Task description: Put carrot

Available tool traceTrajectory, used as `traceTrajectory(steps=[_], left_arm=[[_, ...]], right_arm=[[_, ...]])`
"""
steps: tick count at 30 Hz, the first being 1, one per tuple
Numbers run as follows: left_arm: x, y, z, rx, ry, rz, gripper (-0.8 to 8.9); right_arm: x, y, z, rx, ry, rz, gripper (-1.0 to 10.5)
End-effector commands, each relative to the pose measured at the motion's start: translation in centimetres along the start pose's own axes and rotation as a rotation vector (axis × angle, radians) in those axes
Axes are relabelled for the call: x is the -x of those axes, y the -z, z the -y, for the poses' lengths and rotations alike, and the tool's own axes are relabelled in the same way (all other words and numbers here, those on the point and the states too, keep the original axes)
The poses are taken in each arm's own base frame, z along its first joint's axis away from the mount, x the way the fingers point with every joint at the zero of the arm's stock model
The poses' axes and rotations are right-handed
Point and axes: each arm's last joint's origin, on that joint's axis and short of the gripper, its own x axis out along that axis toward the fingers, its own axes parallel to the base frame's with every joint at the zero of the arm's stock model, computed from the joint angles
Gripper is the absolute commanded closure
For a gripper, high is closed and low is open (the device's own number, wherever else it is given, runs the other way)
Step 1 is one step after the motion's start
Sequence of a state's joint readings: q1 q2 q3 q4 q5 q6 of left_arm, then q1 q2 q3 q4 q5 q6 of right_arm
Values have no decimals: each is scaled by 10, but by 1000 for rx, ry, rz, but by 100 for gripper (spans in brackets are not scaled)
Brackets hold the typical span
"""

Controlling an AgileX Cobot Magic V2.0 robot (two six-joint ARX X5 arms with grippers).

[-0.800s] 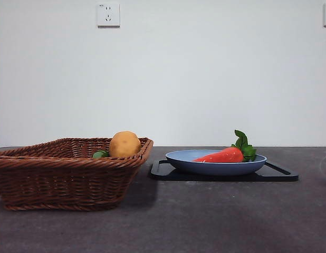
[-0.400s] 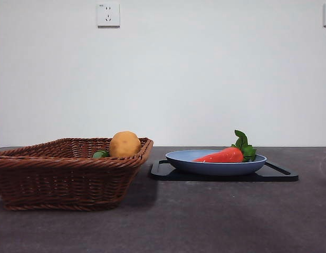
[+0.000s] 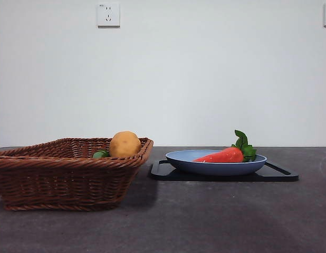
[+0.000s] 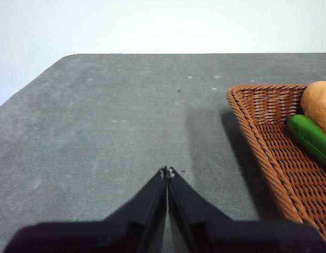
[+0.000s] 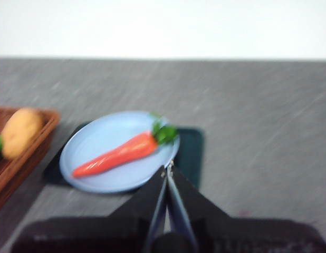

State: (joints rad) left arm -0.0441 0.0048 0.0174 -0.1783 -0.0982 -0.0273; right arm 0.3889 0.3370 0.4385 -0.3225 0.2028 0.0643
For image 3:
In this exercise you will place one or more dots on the brown wicker basket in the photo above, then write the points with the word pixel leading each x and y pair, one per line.
pixel 60 182

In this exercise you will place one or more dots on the black rectangular tray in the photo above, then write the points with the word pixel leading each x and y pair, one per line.
pixel 279 176

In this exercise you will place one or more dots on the small green vegetable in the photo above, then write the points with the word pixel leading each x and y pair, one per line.
pixel 100 154

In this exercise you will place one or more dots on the blue round plate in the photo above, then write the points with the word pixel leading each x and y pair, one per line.
pixel 213 168

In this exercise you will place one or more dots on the orange carrot with green leaves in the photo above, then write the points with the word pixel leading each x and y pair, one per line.
pixel 223 156

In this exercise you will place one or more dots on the yellow-brown potato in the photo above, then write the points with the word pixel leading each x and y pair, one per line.
pixel 124 145

